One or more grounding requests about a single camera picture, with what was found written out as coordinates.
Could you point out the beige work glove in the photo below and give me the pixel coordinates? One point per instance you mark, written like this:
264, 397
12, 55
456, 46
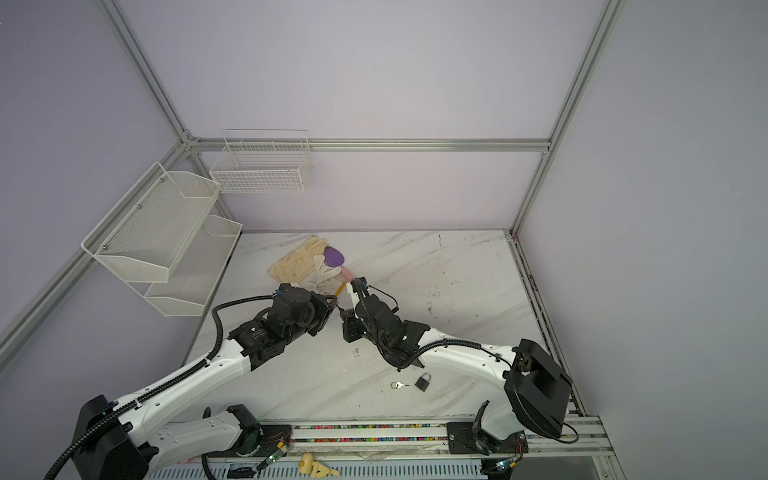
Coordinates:
299, 263

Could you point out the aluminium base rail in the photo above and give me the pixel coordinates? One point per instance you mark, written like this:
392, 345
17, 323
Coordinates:
412, 450

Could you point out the white mesh two-tier shelf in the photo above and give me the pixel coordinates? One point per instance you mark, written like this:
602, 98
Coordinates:
165, 241

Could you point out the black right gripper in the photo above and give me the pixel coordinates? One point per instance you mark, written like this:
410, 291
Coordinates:
348, 322

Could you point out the black padlock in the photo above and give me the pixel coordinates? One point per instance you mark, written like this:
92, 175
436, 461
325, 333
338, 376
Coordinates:
423, 382

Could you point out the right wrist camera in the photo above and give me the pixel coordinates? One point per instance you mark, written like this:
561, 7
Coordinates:
357, 290

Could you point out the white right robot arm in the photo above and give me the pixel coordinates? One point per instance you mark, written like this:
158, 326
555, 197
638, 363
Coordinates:
536, 388

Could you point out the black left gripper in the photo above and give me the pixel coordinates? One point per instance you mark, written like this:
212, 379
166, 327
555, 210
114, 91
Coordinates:
325, 308

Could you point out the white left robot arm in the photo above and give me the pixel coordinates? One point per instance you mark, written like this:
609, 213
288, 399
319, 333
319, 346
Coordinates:
128, 438

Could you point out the purple pink spatula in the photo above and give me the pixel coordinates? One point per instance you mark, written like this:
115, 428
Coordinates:
335, 259

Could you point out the white wire basket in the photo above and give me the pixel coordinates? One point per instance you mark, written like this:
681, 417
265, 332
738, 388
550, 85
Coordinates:
255, 161

